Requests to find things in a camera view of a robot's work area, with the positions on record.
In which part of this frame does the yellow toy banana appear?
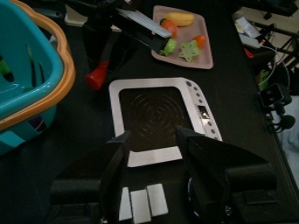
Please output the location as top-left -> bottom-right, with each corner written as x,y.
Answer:
162,11 -> 196,27

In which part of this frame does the small orange toy fruit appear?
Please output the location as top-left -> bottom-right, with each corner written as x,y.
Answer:
190,34 -> 208,49

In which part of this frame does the white cable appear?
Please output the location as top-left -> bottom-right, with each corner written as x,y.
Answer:
256,43 -> 290,88

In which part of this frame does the finger of the right gripper ribbed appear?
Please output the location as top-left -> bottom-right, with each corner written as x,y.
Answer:
114,7 -> 173,54

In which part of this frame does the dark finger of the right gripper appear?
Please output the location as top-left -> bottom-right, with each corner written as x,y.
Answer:
97,30 -> 121,69

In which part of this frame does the teal basket with orange handle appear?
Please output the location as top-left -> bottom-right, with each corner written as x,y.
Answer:
0,0 -> 77,156

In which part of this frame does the green toy vegetable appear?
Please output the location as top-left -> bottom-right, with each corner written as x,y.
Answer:
157,38 -> 177,57

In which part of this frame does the black metal stand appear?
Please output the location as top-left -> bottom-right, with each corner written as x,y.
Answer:
248,20 -> 299,71

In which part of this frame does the pink plastic tray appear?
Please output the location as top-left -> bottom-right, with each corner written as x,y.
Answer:
149,4 -> 214,70

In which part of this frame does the black electronic device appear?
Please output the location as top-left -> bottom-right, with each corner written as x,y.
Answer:
257,83 -> 293,108

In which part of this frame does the green toy in basket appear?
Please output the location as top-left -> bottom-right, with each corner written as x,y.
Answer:
0,56 -> 11,79

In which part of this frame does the white box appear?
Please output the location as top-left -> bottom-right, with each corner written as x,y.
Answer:
232,16 -> 262,50

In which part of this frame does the orange toy carrot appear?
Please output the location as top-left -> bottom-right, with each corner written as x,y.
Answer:
158,17 -> 180,39

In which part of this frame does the small red object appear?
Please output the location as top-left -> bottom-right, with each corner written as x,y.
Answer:
242,47 -> 256,60

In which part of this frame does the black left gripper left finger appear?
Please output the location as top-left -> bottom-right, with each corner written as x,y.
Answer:
97,130 -> 133,224

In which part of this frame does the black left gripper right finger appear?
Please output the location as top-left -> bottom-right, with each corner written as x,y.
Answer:
173,125 -> 236,224

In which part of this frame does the red toy ketchup bottle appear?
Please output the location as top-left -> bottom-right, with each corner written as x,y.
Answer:
84,59 -> 110,92

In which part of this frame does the green toy star fruit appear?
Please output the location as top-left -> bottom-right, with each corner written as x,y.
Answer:
177,39 -> 202,63

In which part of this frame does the white toy induction cooktop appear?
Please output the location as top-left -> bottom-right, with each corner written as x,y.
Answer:
106,76 -> 224,169

